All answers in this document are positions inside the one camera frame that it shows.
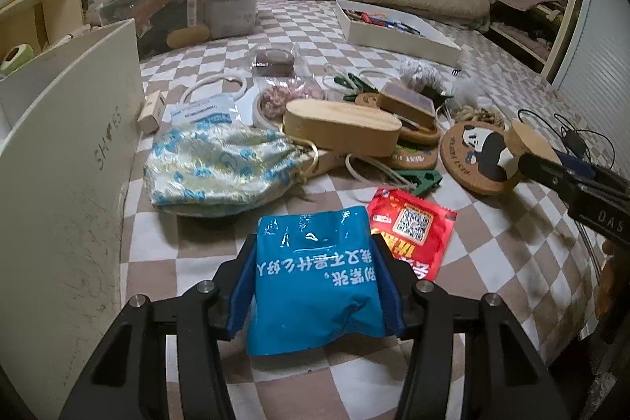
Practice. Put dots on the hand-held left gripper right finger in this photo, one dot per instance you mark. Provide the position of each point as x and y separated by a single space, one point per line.
392 302

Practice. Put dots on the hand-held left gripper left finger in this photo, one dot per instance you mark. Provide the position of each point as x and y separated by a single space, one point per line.
241 297

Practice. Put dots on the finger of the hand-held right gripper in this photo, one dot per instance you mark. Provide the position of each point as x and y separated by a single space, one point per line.
573 159
546 174

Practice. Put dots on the small round wooden piece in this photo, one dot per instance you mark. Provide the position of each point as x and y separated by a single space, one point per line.
534 142

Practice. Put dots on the blue snack packet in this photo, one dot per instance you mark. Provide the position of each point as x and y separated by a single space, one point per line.
315 282

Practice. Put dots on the white cardboard box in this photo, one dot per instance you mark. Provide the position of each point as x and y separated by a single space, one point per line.
64 184

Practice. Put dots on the person's right hand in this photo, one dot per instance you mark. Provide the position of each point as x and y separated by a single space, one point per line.
609 287

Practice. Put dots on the panda wooden coaster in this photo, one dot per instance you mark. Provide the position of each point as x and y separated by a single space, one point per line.
480 159

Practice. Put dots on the red foil packet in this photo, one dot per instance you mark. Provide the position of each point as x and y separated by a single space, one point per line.
418 228

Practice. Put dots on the white sliding door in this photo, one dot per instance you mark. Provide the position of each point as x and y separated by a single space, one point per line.
600 56

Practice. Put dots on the white feather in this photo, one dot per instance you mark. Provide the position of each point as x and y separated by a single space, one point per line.
472 88

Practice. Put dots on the green clothes peg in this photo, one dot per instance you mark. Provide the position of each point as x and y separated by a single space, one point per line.
352 84
421 180

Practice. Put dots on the printed round wooden coaster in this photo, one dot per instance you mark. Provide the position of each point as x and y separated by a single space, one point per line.
416 157

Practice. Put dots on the brown topped wooden box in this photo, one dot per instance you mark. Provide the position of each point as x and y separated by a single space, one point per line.
406 102

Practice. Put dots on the white fluffy pompom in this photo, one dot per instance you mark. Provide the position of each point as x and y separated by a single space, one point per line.
421 73

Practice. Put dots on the wooden oval box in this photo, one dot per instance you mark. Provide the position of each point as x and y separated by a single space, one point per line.
339 127

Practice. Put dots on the white tape roll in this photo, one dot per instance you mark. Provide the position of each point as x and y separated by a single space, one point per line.
263 115

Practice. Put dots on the face mask package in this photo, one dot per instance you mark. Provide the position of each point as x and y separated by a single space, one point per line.
202 111

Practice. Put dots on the small cardboard box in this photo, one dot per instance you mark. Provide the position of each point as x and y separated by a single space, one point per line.
150 112

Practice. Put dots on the pink scrunchie in bag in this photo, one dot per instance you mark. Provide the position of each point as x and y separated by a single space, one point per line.
290 95

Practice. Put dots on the white tray of pens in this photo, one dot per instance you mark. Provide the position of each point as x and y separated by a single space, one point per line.
393 31

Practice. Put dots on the clear plastic storage bin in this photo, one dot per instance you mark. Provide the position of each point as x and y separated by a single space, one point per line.
216 2

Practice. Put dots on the green tape roll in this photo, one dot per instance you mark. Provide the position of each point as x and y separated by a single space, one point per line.
15 58

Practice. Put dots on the wooden bedside shelf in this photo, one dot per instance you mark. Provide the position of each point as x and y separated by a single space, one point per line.
39 11

